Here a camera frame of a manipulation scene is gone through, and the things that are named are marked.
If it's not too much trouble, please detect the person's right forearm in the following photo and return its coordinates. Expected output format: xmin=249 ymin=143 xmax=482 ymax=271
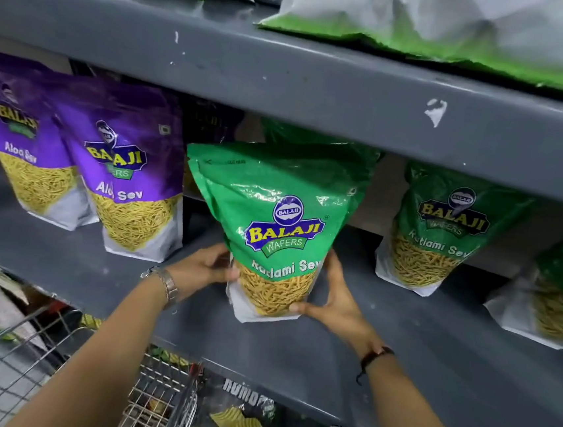
xmin=356 ymin=350 xmax=492 ymax=427

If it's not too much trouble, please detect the purple snack packet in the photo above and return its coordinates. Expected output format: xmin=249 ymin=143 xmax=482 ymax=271
xmin=35 ymin=75 xmax=198 ymax=265
xmin=0 ymin=51 xmax=115 ymax=234

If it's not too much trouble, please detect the black chips packet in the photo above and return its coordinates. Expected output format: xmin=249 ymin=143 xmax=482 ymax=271
xmin=190 ymin=371 xmax=282 ymax=427

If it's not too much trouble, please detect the person's right hand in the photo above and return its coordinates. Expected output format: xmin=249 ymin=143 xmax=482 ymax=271
xmin=285 ymin=246 xmax=392 ymax=362

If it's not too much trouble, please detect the green snack packet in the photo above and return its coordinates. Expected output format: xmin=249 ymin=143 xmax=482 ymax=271
xmin=480 ymin=204 xmax=563 ymax=351
xmin=372 ymin=159 xmax=539 ymax=308
xmin=257 ymin=116 xmax=384 ymax=157
xmin=171 ymin=130 xmax=381 ymax=335

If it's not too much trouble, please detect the black wrist thread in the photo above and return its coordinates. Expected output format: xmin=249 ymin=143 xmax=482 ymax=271
xmin=355 ymin=344 xmax=396 ymax=389

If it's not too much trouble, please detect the silver metal wrist bracelet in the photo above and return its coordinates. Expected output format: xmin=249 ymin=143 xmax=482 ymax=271
xmin=137 ymin=264 xmax=183 ymax=313

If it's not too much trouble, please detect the wire shopping cart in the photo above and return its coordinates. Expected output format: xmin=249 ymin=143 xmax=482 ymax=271
xmin=0 ymin=299 xmax=208 ymax=427

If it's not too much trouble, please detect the grey metal shelf board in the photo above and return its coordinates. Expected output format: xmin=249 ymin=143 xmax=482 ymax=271
xmin=0 ymin=0 xmax=563 ymax=210
xmin=0 ymin=179 xmax=563 ymax=427

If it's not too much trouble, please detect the large white and green packet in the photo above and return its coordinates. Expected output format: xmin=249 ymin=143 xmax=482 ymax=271
xmin=255 ymin=0 xmax=563 ymax=96

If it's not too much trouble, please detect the person's left hand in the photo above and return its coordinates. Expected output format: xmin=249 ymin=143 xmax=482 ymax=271
xmin=161 ymin=237 xmax=244 ymax=312

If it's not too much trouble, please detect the person's left forearm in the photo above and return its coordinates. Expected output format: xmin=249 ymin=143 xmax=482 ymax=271
xmin=7 ymin=265 xmax=176 ymax=427

